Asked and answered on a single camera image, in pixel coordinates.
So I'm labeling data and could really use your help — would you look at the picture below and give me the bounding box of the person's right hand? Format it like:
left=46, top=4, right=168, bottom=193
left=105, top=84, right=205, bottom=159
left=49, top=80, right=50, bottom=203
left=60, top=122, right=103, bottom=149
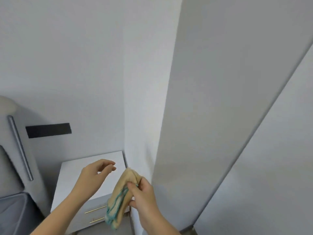
left=126, top=177, right=160, bottom=221

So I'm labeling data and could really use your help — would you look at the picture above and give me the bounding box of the person's left hand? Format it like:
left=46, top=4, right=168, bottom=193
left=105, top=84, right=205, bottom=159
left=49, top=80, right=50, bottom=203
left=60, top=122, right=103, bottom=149
left=79, top=159, right=117, bottom=195

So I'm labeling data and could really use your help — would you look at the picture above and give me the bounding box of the beige cloth with teal stripes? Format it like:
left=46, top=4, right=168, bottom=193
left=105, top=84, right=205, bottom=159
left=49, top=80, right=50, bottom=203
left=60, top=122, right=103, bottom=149
left=104, top=167, right=143, bottom=230

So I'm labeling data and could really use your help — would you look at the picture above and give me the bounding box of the person's left forearm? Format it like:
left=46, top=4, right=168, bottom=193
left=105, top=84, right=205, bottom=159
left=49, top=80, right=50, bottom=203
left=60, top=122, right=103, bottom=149
left=29, top=185, right=89, bottom=235

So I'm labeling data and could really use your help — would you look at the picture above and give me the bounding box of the person's right forearm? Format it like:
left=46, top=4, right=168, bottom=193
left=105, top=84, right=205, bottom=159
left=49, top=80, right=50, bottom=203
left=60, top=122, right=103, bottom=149
left=138, top=211, right=182, bottom=235

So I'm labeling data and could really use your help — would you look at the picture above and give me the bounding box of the white nightstand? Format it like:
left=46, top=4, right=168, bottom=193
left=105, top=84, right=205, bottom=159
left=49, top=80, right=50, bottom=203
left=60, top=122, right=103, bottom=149
left=50, top=151, right=130, bottom=235

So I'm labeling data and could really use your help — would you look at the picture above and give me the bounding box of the grey metal bar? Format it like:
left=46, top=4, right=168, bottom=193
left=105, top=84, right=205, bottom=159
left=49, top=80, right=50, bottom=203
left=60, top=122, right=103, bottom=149
left=7, top=115, right=34, bottom=181

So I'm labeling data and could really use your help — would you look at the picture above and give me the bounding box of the grey padded headboard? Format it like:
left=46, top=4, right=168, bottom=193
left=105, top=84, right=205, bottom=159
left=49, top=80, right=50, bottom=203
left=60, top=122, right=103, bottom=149
left=0, top=95, right=51, bottom=218

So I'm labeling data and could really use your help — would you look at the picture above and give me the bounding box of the white wardrobe door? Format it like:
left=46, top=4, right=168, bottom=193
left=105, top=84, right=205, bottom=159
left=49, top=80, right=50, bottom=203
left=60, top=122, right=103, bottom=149
left=194, top=43, right=313, bottom=235
left=151, top=0, right=313, bottom=233

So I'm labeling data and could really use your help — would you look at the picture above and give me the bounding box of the black wall panel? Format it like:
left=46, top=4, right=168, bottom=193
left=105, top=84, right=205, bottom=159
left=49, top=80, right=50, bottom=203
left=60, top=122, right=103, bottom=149
left=25, top=123, right=72, bottom=139

